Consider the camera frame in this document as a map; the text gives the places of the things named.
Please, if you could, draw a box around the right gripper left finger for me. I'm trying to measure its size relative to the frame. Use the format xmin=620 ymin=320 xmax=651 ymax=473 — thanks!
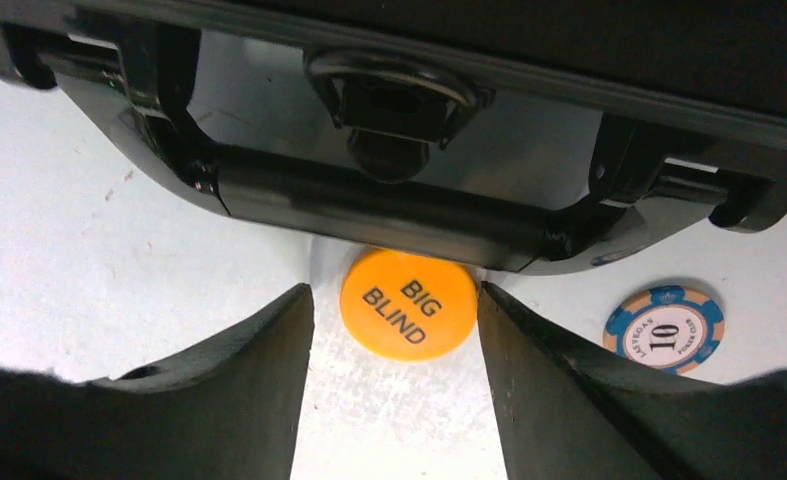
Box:
xmin=0 ymin=283 xmax=314 ymax=479

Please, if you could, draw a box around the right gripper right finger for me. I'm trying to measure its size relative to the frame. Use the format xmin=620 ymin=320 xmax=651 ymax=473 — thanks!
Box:
xmin=477 ymin=282 xmax=787 ymax=479

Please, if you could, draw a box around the orange round button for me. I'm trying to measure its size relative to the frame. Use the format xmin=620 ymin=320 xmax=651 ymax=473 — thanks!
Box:
xmin=339 ymin=250 xmax=477 ymax=362

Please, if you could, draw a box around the black poker set case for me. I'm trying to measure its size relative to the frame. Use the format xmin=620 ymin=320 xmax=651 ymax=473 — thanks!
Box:
xmin=0 ymin=1 xmax=787 ymax=275

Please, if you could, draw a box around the poker chip near disc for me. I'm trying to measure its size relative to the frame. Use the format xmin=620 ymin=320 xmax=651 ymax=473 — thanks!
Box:
xmin=602 ymin=285 xmax=725 ymax=375

